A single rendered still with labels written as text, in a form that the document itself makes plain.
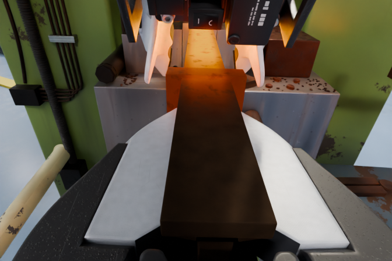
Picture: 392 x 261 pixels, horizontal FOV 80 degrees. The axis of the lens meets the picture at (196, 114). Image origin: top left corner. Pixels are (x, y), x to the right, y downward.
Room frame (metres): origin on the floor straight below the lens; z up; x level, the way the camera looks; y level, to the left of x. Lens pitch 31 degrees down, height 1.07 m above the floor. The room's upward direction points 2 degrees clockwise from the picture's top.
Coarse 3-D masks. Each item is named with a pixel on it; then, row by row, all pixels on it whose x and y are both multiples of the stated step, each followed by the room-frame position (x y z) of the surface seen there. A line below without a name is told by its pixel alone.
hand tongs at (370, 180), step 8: (344, 184) 0.34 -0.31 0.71; (352, 184) 0.34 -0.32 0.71; (360, 184) 0.34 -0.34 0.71; (368, 184) 0.34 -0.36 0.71; (376, 184) 0.34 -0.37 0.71; (384, 184) 0.34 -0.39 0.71; (360, 192) 0.32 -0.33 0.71; (368, 192) 0.32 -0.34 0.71; (376, 192) 0.32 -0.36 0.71; (384, 192) 0.32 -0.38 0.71
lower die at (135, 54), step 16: (176, 32) 0.39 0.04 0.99; (224, 32) 0.39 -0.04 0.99; (128, 48) 0.38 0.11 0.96; (144, 48) 0.38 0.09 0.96; (176, 48) 0.39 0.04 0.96; (224, 48) 0.39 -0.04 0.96; (128, 64) 0.38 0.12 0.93; (144, 64) 0.38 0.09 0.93; (176, 64) 0.39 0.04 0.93; (224, 64) 0.39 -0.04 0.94
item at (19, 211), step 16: (48, 160) 0.45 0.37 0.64; (64, 160) 0.47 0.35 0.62; (48, 176) 0.40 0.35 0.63; (32, 192) 0.35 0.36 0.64; (16, 208) 0.31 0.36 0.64; (32, 208) 0.32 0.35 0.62; (0, 224) 0.27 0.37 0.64; (16, 224) 0.28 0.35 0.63; (0, 240) 0.24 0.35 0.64; (0, 256) 0.22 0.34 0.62
